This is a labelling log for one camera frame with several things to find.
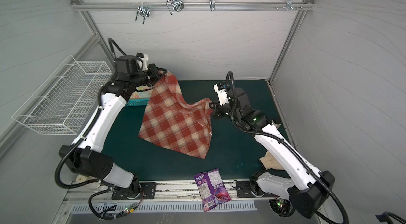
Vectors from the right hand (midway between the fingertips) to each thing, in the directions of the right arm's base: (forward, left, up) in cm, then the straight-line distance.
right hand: (213, 99), depth 71 cm
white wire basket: (-6, +66, +2) cm, 66 cm away
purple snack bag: (-31, -1, -28) cm, 42 cm away
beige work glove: (-17, -31, -31) cm, 47 cm away
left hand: (+11, +21, +9) cm, 25 cm away
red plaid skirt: (-1, +18, -22) cm, 29 cm away
